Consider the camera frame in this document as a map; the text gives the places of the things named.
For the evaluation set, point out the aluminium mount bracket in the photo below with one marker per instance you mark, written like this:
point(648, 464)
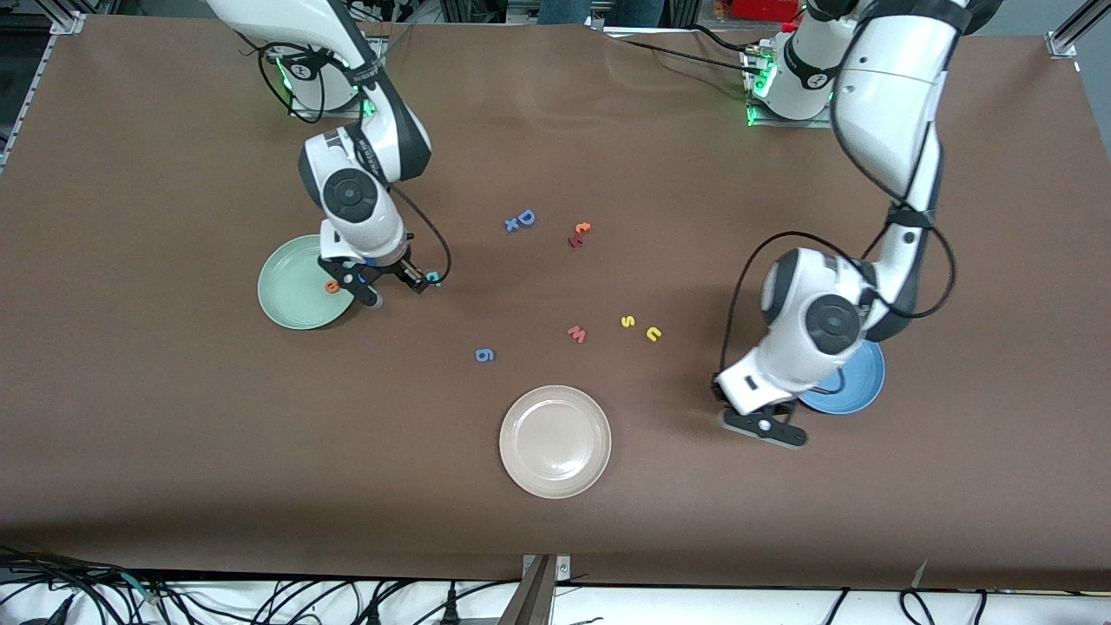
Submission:
point(531, 595)

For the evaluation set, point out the aluminium frame profile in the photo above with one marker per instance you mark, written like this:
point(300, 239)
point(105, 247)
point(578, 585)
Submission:
point(68, 22)
point(1063, 42)

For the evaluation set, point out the aluminium frame rail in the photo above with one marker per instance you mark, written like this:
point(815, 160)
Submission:
point(22, 95)

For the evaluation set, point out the pale green plate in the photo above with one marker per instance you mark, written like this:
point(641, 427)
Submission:
point(291, 299)

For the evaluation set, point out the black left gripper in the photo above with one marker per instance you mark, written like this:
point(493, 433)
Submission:
point(782, 409)

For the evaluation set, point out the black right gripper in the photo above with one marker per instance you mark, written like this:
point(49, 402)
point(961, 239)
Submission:
point(402, 270)

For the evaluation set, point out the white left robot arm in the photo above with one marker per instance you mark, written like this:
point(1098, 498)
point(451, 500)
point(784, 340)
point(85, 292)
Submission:
point(885, 104)

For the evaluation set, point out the beige plate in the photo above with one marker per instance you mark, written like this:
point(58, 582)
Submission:
point(555, 443)

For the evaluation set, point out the person in blue jeans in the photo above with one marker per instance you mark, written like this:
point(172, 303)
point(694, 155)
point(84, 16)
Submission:
point(564, 9)

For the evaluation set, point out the blue foam letter D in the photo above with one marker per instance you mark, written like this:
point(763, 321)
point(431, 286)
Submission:
point(526, 217)

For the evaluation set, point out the red foam letter w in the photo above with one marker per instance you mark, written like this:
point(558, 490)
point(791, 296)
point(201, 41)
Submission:
point(576, 333)

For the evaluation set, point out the blue plate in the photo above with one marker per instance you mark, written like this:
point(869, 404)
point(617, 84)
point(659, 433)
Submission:
point(859, 386)

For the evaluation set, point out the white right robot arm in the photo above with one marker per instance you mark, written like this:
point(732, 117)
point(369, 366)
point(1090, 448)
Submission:
point(351, 195)

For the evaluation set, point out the red box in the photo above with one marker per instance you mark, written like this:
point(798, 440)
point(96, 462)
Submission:
point(764, 9)

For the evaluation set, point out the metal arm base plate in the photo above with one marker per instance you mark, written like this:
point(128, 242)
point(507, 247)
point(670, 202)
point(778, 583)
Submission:
point(299, 111)
point(781, 123)

